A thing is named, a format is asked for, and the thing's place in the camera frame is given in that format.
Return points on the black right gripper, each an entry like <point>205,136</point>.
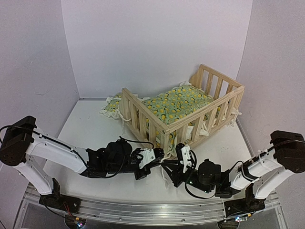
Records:
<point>178,171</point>

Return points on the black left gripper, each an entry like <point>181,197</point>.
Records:
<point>146,172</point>

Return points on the wooden pet bed frame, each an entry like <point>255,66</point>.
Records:
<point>181,114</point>

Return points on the lemon print bed cushion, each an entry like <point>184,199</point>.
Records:
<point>176,107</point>

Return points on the small lemon print pillow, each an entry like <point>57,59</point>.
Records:
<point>111,109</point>

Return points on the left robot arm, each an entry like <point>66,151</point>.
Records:
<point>24,142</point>

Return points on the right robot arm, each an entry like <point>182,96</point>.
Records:
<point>246,185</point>

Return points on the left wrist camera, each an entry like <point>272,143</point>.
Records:
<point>146,157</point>

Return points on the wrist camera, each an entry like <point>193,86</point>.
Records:
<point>185,156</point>
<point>146,157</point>

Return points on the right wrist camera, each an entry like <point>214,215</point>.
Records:
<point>185,156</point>

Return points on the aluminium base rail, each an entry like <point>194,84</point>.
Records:
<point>193,213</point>

